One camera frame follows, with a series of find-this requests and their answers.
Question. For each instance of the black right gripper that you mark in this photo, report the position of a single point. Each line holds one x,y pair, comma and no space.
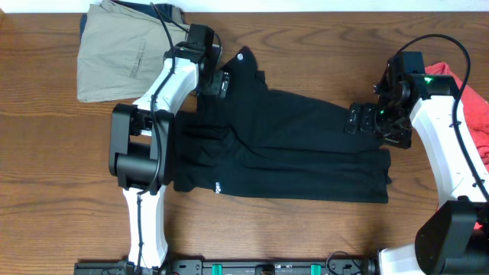
359,118

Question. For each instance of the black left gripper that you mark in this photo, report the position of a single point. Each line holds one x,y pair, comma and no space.
220,85

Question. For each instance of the black polo shirt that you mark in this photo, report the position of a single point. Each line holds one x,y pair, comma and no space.
263,143

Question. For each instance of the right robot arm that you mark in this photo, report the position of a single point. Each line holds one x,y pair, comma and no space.
455,239

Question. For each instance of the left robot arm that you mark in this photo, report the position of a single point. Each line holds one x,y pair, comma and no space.
141,153

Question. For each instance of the folded khaki trousers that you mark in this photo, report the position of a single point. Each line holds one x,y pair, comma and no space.
121,52

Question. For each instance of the red t-shirt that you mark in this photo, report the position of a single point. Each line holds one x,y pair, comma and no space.
475,110

